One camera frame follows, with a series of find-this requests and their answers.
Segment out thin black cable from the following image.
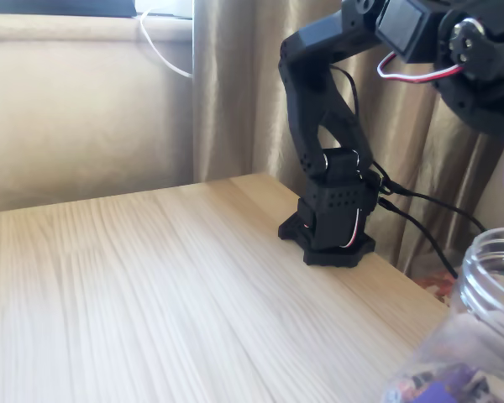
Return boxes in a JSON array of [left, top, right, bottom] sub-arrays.
[[330, 64, 391, 195]]

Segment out red white servo wire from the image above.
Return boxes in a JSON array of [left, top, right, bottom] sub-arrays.
[[338, 207, 364, 250], [376, 51, 465, 84]]

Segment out white cable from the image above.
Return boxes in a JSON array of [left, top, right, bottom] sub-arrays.
[[139, 7, 194, 79]]

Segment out clear plastic jar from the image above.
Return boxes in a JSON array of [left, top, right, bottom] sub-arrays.
[[380, 226, 504, 403]]

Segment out red floral patterned rug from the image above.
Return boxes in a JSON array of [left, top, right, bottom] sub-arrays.
[[415, 270, 461, 308]]

